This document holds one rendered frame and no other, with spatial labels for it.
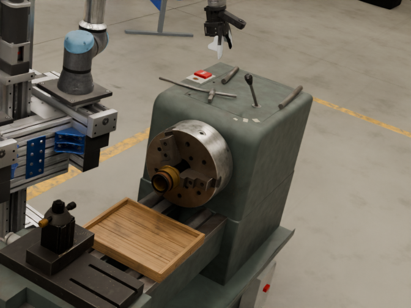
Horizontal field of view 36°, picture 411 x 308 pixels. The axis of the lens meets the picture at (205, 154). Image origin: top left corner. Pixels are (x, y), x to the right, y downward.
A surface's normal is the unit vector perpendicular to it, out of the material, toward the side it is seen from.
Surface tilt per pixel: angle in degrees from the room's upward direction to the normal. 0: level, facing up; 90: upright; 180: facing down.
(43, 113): 0
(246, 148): 90
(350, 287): 0
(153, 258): 0
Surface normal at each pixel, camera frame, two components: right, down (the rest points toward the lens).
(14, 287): 0.17, -0.87
